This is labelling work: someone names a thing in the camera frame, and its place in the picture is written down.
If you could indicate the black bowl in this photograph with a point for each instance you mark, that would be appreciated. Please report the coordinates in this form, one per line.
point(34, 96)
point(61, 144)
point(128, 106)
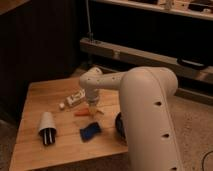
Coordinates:
point(119, 126)

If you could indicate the small white cube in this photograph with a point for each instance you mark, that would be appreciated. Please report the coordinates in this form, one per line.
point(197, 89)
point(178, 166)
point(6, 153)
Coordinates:
point(61, 106)

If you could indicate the black case handle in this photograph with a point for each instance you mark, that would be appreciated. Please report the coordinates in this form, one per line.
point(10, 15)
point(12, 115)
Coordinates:
point(193, 65)

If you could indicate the blue sponge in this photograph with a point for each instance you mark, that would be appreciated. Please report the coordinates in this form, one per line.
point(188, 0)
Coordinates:
point(90, 131)

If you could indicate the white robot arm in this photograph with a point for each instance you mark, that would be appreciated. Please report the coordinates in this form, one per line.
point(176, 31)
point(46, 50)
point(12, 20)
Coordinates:
point(143, 94)

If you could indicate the metal pole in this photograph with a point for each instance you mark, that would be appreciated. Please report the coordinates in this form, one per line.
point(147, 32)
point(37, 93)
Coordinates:
point(90, 33)

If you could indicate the long grey case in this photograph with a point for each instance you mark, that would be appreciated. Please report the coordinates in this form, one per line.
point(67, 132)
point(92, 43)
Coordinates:
point(139, 57)

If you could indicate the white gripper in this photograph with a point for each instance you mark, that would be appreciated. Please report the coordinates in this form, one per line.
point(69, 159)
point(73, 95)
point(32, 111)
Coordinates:
point(92, 98)

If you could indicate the white cup with black utensils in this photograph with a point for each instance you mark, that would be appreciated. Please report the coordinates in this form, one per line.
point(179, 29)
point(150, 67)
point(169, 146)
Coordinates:
point(47, 129)

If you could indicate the wooden shelf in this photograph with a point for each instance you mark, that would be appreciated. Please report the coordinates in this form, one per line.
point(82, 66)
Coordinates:
point(157, 8)

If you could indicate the wooden table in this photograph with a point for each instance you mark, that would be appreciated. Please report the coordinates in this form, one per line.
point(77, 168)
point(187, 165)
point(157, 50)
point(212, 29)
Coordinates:
point(29, 152)

